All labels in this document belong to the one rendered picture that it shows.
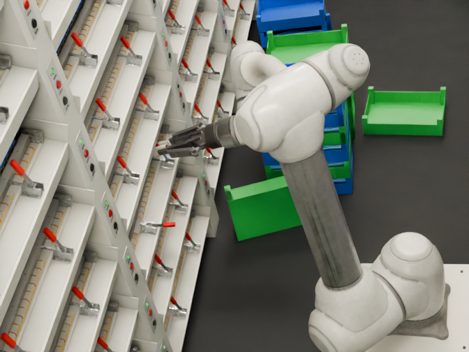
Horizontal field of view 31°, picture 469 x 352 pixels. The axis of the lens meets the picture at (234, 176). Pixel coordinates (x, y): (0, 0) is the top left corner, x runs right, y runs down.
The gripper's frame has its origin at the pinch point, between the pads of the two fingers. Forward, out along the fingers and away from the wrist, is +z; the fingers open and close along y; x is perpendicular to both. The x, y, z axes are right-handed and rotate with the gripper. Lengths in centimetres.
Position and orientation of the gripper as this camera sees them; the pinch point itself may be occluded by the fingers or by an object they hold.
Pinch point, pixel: (159, 148)
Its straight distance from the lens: 251.3
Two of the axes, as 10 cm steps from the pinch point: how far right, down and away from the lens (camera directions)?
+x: -3.8, -6.9, -6.1
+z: -9.1, 2.0, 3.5
